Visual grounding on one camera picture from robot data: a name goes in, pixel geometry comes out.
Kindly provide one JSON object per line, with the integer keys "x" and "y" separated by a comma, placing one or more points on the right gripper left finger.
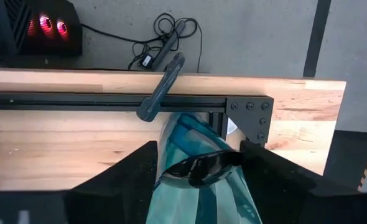
{"x": 121, "y": 193}

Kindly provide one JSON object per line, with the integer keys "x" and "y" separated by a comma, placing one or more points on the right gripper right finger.
{"x": 273, "y": 186}

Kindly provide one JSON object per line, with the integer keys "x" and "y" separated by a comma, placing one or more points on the teal plastic cup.
{"x": 196, "y": 208}

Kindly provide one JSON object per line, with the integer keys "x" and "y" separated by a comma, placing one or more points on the black hazard-striped floor mat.
{"x": 345, "y": 161}

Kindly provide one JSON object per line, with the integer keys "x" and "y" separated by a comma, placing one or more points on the dark grey plastic utensil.
{"x": 161, "y": 87}

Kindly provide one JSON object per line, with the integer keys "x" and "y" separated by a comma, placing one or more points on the small black power adapter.
{"x": 146, "y": 60}

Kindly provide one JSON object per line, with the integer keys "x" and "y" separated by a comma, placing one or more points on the black computer with red fans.
{"x": 15, "y": 31}

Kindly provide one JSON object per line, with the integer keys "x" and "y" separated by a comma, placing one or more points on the black aluminium rail frame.
{"x": 77, "y": 101}

